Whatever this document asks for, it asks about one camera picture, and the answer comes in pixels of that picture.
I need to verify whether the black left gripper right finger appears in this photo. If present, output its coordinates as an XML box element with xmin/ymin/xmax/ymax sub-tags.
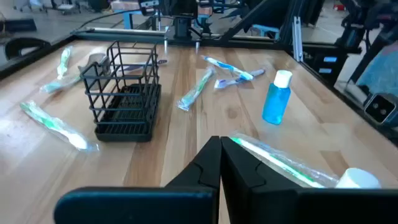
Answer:
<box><xmin>220</xmin><ymin>136</ymin><xmax>398</xmax><ymax>224</ymax></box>

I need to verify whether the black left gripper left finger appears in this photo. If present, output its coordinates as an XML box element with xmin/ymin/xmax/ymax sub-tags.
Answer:
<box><xmin>53</xmin><ymin>135</ymin><xmax>223</xmax><ymax>224</ymax></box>

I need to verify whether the black wire toothbrush caddy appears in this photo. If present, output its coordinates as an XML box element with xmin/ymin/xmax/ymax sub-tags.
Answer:
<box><xmin>80</xmin><ymin>40</ymin><xmax>162</xmax><ymax>143</ymax></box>

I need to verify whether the blue toothbrush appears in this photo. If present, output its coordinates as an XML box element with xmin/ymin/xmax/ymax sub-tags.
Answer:
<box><xmin>201</xmin><ymin>55</ymin><xmax>255</xmax><ymax>82</ymax></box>

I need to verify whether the black arched handle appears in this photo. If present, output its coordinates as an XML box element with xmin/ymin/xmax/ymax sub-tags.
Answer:
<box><xmin>3</xmin><ymin>37</ymin><xmax>52</xmax><ymax>62</ymax></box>

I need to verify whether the small table-level camera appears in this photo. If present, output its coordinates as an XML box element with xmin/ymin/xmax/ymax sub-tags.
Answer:
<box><xmin>363</xmin><ymin>92</ymin><xmax>398</xmax><ymax>128</ymax></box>

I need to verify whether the silver aluminium extrusion post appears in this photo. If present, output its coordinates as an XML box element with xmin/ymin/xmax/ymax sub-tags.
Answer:
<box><xmin>291</xmin><ymin>16</ymin><xmax>305</xmax><ymax>63</ymax></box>

